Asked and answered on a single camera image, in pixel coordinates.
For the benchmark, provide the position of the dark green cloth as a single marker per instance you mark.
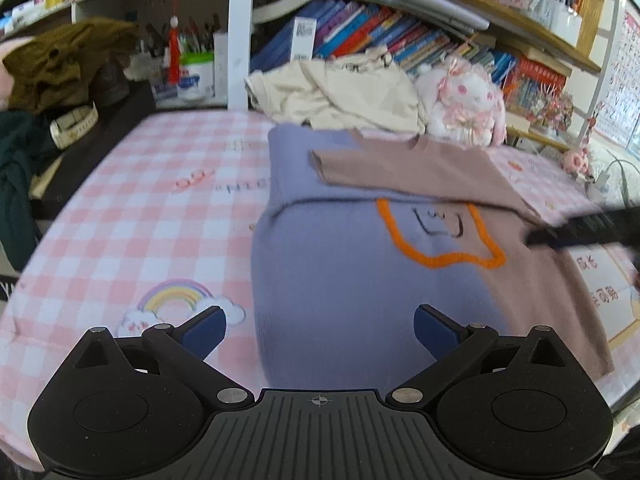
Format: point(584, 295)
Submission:
point(17, 175)

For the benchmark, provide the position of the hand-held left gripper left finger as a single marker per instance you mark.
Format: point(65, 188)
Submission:
point(205, 332)

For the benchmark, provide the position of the thick paperback book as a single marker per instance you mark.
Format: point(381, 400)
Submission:
point(290, 2)

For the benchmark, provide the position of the row of colourful books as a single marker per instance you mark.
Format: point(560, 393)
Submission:
point(380, 35)

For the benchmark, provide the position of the olive green cloth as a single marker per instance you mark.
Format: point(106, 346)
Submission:
point(65, 60)

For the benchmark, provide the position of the alphabet wall poster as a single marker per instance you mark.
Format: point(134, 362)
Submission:
point(625, 85)

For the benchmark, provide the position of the red boxed book set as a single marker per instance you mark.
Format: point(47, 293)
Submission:
point(537, 85)

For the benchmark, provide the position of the cream shirt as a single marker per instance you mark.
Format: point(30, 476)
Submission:
point(350, 95)

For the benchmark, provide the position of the pink cloth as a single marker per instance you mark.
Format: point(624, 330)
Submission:
point(7, 70)

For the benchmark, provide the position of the white pink bunny plush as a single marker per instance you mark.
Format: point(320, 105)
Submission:
point(465, 95)

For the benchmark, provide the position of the black bag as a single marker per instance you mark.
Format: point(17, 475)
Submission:
point(115, 125)

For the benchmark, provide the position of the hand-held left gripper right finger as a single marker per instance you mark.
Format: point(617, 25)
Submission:
point(435, 332)

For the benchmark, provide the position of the cream wristwatch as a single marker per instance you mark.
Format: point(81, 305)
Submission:
point(72, 125)

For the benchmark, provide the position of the small pink plush toy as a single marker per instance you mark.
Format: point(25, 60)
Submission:
point(576, 162)

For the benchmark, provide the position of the white jar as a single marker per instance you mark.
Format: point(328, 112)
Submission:
point(196, 77)

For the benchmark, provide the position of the red tassel charm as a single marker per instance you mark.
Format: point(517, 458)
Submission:
point(174, 55)

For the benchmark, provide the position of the pink checked desk mat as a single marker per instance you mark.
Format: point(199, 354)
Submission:
point(125, 220)

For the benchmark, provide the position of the stack of flat books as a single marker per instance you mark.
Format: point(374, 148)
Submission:
point(380, 2)

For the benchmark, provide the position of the purple and brown sweater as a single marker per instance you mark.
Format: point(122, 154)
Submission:
point(340, 270)

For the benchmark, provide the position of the pen holder with pens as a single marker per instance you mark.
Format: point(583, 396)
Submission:
point(185, 37)

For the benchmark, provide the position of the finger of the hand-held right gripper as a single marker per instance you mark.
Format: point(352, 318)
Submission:
point(585, 229)

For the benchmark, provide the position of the white wooden bookshelf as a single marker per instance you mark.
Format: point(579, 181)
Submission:
point(240, 35)

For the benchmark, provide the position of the cartoon wall sticker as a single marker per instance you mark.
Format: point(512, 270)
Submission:
point(592, 130)

